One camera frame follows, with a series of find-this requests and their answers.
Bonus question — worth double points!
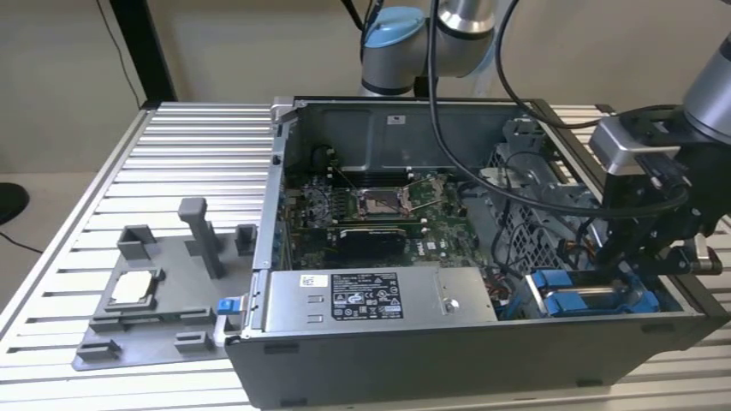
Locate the thin black wall cable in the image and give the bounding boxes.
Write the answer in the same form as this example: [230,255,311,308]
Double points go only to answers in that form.
[97,0,143,108]

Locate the grey parts rack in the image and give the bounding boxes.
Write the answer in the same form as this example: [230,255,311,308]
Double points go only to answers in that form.
[71,196,262,374]

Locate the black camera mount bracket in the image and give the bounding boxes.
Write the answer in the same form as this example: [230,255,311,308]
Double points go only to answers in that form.
[602,152,690,211]

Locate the black floor cable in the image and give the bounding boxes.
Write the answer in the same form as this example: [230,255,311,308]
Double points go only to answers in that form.
[0,230,44,254]

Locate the black upright post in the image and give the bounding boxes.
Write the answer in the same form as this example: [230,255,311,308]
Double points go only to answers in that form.
[111,0,178,103]

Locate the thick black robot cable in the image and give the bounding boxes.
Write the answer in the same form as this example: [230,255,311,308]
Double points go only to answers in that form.
[426,0,690,219]

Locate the silver power supply unit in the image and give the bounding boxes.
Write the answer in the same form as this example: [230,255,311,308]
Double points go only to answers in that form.
[261,267,499,336]

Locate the blue plastic disk carrier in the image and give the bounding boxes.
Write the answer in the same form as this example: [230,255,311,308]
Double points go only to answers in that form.
[545,293,658,319]

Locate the metal socket cover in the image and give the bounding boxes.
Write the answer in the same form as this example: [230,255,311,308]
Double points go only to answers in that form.
[407,173,451,209]

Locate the green motherboard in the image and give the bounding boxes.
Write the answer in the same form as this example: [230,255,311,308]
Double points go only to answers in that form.
[282,169,499,275]

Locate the open black PC case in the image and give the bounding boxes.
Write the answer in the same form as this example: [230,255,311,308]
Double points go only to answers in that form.
[225,95,731,411]

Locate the CPU socket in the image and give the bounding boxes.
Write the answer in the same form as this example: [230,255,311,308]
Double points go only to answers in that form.
[354,186,417,220]

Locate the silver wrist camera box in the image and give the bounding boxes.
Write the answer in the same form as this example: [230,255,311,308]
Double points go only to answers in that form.
[587,114,685,176]

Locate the long black disk wire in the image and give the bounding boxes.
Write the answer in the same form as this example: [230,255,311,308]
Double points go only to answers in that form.
[493,149,577,280]

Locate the black graphics card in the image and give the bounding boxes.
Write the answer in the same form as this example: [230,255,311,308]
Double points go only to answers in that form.
[333,225,410,263]

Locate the black round chair base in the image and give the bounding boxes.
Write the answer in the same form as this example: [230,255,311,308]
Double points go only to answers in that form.
[0,182,31,226]

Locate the hard disk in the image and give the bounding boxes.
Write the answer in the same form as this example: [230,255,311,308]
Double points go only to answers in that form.
[529,268,647,297]

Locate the silver CPU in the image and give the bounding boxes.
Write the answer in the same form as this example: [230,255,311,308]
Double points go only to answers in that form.
[109,271,162,306]

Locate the black RAM slot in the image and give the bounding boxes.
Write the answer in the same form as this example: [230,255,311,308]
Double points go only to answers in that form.
[329,229,429,239]
[329,217,429,227]
[329,167,415,176]
[329,174,415,184]

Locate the black cables behind arm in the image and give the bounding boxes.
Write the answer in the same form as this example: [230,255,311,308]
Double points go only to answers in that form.
[341,0,379,33]

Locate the thin wire locking lever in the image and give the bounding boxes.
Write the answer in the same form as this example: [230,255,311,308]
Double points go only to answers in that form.
[334,164,362,192]

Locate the power supply wire bundle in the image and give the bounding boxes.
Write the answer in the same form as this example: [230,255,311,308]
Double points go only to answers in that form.
[482,267,525,307]

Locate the silver finned heatsink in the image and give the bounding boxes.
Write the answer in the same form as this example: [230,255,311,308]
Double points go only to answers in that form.
[301,183,338,224]

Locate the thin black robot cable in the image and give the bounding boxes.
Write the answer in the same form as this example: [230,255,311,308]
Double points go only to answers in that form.
[494,0,607,132]

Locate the grey metal disk bay cage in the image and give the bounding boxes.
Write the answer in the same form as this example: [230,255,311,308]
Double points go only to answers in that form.
[478,115,617,279]

